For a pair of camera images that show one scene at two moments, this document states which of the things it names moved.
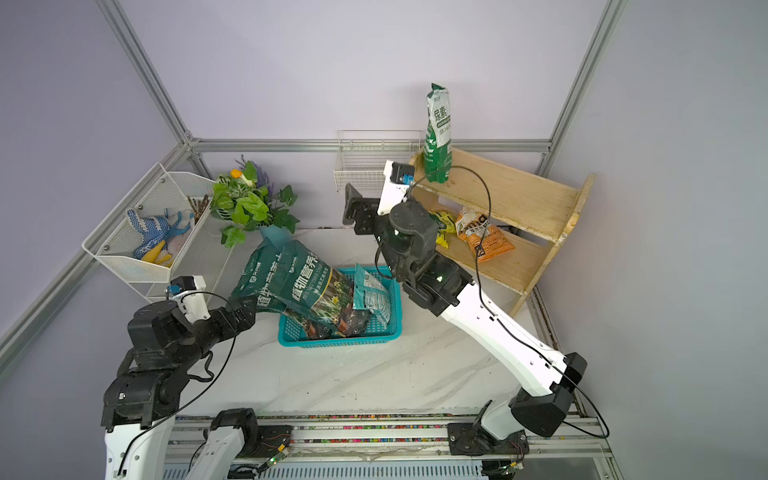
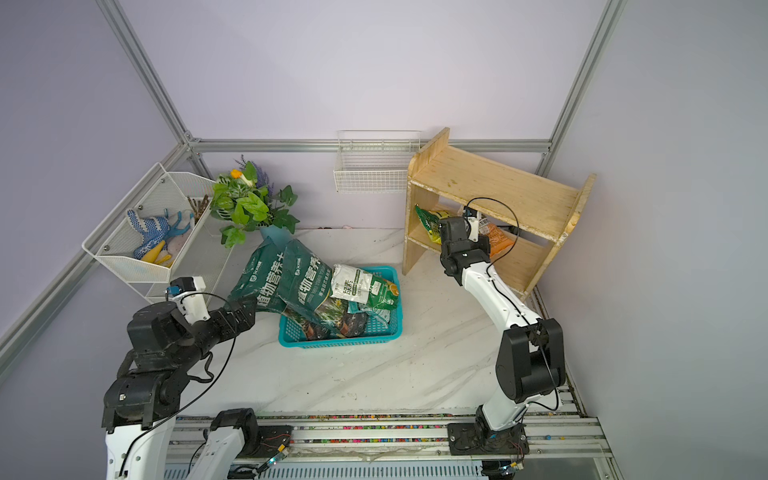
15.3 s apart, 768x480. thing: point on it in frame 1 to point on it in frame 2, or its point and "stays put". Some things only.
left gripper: (246, 317) stays put
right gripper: (362, 207) to (482, 246)
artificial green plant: (244, 200) stays put
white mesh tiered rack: (165, 228) stays put
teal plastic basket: (373, 333) stays put
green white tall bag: (438, 136) to (360, 286)
